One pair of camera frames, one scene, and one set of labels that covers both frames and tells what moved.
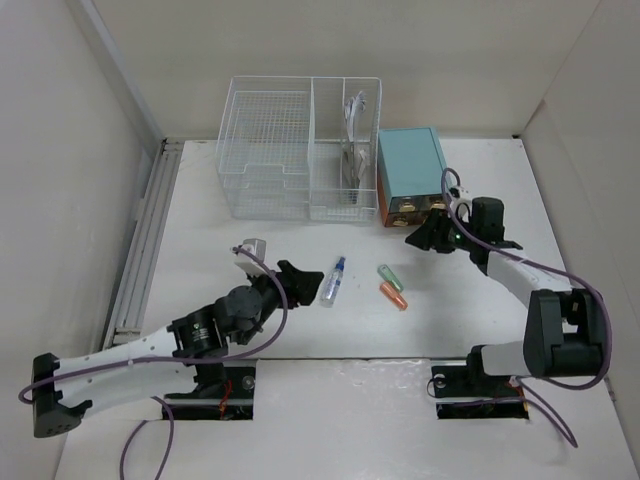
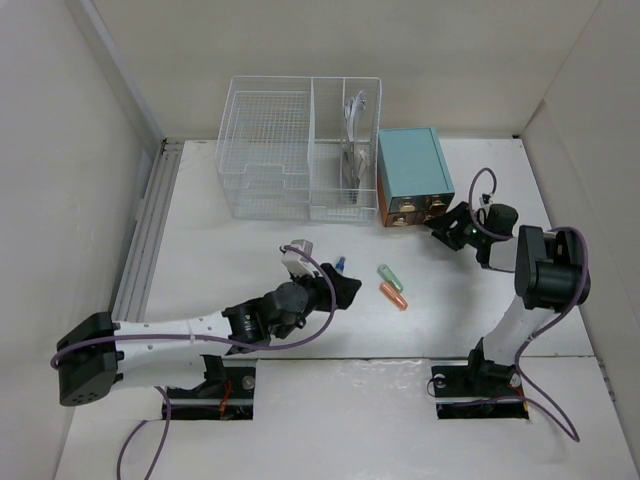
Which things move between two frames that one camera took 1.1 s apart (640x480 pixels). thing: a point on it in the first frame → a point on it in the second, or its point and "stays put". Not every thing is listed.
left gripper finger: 303,295 → 346,290
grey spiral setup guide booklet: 354,161 stays put
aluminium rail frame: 151,216 stays put
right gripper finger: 421,238 → 438,228
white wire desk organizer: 301,149 stays put
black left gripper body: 270,290 → 318,298
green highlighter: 386,274 stays put
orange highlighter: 394,296 stays put
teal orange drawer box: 410,173 stays put
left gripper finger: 296,277 → 337,280
